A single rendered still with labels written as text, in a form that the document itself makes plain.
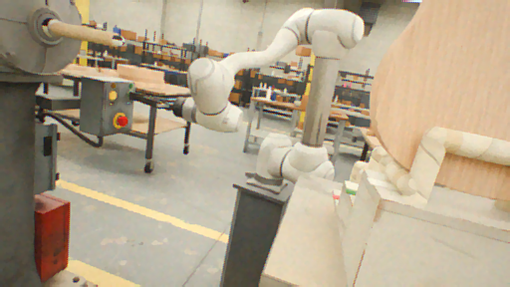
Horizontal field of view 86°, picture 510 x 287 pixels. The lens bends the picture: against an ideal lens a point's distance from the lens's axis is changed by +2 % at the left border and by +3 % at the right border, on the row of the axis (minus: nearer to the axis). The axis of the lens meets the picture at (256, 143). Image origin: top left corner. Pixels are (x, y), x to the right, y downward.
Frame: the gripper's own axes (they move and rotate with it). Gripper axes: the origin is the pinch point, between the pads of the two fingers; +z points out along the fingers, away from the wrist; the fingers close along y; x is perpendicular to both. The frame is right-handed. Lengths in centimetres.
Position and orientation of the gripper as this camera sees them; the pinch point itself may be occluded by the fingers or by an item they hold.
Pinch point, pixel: (138, 97)
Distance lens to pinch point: 114.8
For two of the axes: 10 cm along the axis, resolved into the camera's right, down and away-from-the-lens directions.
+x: 1.9, -9.5, -2.3
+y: 2.5, -1.8, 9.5
